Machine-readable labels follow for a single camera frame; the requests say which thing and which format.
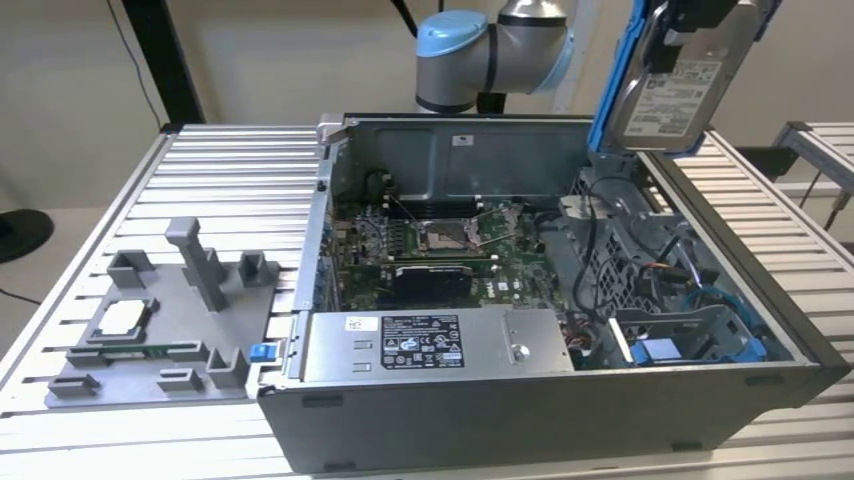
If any black RAM slot bank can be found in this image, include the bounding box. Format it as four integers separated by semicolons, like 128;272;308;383
389;196;483;218

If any green motherboard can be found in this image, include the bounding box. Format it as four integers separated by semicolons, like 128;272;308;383
329;199;568;314

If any silver power supply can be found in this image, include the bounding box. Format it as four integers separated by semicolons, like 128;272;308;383
297;308;576;377

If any grey parts rack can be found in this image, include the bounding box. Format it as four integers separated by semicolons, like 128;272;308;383
42;217;285;410

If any CPU socket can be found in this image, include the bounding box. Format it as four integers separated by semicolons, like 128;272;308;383
413;218;476;257

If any blue wire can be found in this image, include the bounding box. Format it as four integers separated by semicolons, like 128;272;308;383
684;283;759;351

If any blue bay connector block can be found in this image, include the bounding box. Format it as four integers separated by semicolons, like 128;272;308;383
630;339;683;364

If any metal disk bay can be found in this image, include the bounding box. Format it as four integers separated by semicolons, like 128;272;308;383
539;149;802;371

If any black graphics card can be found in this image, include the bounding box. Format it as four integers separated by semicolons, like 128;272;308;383
391;264;476;307

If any slatted metal side table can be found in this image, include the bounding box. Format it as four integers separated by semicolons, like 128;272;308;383
772;121;854;201

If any hard disk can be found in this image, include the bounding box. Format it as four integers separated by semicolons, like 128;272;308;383
588;0;783;160

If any metal locking lever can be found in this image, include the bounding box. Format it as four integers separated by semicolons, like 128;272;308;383
388;193;420;224

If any black orange power wire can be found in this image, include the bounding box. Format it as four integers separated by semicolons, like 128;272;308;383
639;259;692;301

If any silver CPU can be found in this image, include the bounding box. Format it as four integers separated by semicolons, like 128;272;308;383
94;301;153;337

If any black PC case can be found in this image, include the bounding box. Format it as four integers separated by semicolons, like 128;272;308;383
256;112;854;474

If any silver case handle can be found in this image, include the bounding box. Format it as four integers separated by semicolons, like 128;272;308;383
316;113;345;146

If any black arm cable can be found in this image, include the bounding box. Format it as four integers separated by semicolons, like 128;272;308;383
389;0;419;36

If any black round base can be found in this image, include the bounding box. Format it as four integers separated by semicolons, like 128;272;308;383
0;208;54;265

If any green RAM stick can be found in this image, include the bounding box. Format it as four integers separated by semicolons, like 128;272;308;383
94;341;203;360

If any black stand post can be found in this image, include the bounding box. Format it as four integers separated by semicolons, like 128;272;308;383
122;0;207;126

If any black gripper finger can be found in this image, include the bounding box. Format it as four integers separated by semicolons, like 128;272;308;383
647;0;739;74

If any black table bracket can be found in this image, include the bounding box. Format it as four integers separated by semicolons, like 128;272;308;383
736;146;800;182

